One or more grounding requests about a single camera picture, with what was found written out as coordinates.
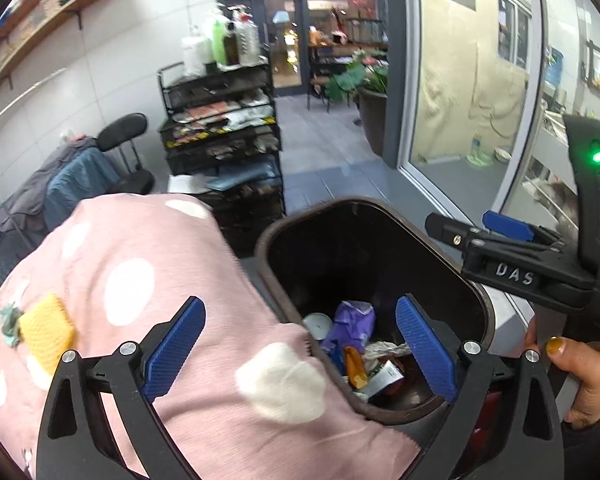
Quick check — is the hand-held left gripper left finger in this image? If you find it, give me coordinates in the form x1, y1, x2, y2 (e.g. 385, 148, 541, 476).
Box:
36, 296, 208, 480

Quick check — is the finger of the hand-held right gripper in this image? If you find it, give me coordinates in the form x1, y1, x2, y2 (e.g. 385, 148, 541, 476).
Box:
424, 211, 481, 257
481, 210, 566, 254

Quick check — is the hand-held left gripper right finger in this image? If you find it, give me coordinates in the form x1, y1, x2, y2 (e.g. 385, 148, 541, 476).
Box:
395, 294, 566, 480

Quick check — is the purple plastic bag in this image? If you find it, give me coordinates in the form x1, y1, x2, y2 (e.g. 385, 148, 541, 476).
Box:
322, 300, 376, 356

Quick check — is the brown plastic trash bin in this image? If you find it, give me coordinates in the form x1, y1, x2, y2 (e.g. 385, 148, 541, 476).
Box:
254, 196, 496, 428

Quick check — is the person's right forearm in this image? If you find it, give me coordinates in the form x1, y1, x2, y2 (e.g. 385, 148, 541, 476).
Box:
562, 412, 600, 480

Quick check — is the person's right hand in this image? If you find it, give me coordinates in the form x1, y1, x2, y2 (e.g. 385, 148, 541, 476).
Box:
524, 316, 600, 431

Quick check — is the crumpled silver wrapper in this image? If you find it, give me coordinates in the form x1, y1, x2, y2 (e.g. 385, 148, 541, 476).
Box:
362, 340, 411, 361

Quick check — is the small white carton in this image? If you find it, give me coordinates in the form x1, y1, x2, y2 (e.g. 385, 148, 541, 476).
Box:
365, 360, 406, 401

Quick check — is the grey cat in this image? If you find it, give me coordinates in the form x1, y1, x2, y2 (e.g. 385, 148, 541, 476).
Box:
540, 182, 581, 231

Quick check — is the sliding glass door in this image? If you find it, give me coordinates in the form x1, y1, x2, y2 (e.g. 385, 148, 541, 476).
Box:
397, 0, 546, 216

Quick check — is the orange snack packet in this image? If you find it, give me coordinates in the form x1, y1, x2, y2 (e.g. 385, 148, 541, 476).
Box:
342, 345, 371, 388

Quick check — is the pet water feeder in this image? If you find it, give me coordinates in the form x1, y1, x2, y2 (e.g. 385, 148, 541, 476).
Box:
467, 130, 493, 167

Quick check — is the pink polka dot blanket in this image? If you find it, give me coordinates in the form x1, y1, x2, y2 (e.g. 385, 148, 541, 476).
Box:
0, 192, 423, 480

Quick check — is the white round lid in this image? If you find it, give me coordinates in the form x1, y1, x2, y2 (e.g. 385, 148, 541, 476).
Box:
302, 312, 337, 342

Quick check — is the black planter pot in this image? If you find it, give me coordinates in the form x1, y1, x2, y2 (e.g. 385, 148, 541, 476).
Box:
357, 87, 388, 158

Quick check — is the blue water jug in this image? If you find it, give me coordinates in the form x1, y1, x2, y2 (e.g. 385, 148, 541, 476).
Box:
545, 47, 565, 86

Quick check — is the teal crumpled scrap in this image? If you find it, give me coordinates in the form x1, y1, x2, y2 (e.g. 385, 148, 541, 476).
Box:
0, 305, 26, 348

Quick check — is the white paper sheet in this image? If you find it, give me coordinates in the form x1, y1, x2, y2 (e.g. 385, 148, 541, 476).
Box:
167, 175, 216, 193

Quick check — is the green leafy plant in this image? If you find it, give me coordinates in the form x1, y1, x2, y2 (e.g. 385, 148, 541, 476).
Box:
325, 47, 388, 103

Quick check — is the blue cloth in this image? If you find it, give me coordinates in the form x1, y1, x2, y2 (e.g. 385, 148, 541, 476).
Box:
45, 147, 121, 216

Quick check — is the grey jacket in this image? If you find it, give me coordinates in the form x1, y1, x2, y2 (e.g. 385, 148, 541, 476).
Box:
0, 137, 96, 281

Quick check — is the black office chair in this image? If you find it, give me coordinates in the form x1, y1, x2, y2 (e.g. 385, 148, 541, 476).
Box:
96, 112, 156, 196

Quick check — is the glass double door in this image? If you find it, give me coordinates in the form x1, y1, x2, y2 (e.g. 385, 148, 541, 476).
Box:
225, 0, 303, 96

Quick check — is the clear plastic bottle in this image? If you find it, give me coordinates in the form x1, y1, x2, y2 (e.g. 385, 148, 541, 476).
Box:
237, 12, 261, 66

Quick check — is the brown glass bottle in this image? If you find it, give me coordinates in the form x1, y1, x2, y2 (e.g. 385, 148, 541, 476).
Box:
224, 22, 241, 66

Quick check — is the white pump bottle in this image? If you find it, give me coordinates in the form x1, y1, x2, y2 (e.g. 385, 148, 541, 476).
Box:
181, 25, 208, 76

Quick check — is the white curved pipe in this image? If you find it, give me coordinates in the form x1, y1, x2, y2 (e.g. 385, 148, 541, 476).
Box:
0, 69, 67, 147

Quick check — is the green bottle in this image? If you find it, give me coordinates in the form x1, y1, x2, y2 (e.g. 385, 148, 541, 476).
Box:
207, 10, 228, 66

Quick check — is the black wire rack cart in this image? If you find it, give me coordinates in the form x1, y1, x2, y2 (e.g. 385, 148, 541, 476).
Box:
157, 55, 287, 241

